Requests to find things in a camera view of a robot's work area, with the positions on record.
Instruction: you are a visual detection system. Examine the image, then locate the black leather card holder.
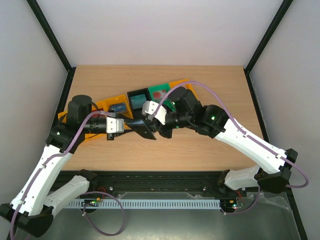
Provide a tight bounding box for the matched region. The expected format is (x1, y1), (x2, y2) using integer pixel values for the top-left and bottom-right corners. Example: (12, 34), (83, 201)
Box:
(127, 119), (157, 140)

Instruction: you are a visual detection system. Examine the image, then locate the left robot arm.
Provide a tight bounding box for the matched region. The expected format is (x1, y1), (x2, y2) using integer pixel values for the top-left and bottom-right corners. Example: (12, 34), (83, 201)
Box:
(0, 95), (155, 238)

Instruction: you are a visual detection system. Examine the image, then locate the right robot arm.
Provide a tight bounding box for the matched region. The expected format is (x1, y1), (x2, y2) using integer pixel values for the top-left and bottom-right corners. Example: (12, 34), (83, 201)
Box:
(142, 86), (298, 196)

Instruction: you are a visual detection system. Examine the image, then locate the blue card stack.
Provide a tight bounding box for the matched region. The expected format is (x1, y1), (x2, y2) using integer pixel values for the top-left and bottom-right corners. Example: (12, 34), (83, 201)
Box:
(109, 102), (127, 114)

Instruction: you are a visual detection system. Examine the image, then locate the teal card stack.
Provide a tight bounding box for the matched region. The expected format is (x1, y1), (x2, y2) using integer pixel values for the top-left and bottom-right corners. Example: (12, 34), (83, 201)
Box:
(130, 94), (147, 110)

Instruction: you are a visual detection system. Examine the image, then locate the red circle card stack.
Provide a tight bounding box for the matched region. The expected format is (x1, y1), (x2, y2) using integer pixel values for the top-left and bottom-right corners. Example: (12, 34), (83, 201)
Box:
(152, 89), (167, 102)

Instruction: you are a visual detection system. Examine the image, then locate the green bin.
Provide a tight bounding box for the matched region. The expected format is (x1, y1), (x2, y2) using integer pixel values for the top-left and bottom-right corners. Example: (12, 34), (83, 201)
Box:
(147, 83), (171, 103)

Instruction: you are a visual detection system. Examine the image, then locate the right yellow bin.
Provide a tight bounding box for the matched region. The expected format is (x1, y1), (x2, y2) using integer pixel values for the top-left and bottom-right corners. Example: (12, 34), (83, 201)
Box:
(169, 79), (198, 98)

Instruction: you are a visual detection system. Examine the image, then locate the far left yellow bin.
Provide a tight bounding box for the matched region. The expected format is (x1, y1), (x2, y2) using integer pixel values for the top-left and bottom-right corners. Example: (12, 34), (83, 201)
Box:
(57, 107), (104, 140)

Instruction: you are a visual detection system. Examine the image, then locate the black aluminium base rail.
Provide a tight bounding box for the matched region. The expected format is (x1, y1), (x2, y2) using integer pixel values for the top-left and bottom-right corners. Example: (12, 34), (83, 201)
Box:
(57, 170), (291, 196)

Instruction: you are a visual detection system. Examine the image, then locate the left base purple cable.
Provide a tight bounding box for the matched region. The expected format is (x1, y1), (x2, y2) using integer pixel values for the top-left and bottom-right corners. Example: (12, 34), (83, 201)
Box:
(81, 191), (126, 236)

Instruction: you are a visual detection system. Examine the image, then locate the white slotted cable duct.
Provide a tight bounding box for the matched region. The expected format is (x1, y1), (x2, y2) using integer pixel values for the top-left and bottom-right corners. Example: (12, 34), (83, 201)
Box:
(65, 199), (221, 210)

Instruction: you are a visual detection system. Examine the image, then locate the left frame post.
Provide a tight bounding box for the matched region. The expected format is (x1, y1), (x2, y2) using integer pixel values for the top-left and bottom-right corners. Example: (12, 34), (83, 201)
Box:
(26, 0), (74, 73)

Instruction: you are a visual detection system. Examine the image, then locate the frame post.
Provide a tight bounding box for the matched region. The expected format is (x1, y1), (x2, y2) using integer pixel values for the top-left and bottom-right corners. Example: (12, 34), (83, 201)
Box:
(26, 0), (74, 73)
(244, 0), (294, 73)

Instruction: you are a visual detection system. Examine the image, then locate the right frame post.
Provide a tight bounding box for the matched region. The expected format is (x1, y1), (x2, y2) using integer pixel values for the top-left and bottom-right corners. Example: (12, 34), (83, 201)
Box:
(244, 0), (294, 73)

